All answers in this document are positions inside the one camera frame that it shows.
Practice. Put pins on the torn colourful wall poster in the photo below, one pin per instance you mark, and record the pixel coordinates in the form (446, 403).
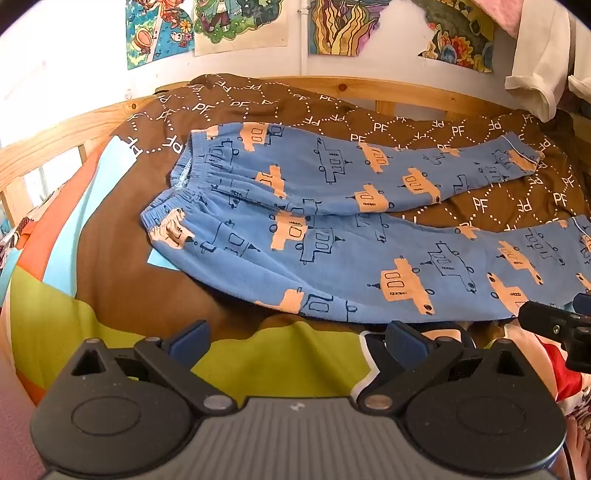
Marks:
(457, 41)

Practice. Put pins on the pale pink fabric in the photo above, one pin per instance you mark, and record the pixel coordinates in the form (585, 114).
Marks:
(18, 438)

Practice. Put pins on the white wall pipe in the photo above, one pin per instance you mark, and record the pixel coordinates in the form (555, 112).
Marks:
(303, 37)

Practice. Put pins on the green trees wall poster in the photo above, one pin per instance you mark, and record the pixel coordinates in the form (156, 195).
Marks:
(240, 23)

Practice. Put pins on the white hanging garment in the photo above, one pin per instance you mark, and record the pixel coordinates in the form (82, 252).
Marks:
(545, 55)

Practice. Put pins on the red and white cloth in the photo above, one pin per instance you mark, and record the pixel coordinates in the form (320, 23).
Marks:
(561, 383)

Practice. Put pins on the cartoon wall poster blue border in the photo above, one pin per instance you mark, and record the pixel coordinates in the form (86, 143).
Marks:
(157, 32)

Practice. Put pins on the white floral cloth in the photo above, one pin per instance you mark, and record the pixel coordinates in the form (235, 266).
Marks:
(11, 244)

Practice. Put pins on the brown multicolour printed blanket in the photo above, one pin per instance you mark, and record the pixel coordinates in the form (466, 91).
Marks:
(138, 286)

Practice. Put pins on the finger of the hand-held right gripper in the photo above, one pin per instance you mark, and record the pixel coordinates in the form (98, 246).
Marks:
(583, 303)
(542, 321)

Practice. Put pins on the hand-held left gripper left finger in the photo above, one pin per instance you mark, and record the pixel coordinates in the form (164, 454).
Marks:
(190, 344)

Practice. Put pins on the wooden bed frame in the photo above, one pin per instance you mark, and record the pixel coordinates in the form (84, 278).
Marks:
(60, 134)

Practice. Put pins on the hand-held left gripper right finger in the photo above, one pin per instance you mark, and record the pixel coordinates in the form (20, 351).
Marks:
(405, 342)

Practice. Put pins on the blue car print pants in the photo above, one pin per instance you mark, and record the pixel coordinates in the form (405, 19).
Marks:
(323, 230)

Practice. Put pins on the pink hanging cloth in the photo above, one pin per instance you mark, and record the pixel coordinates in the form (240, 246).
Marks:
(501, 14)

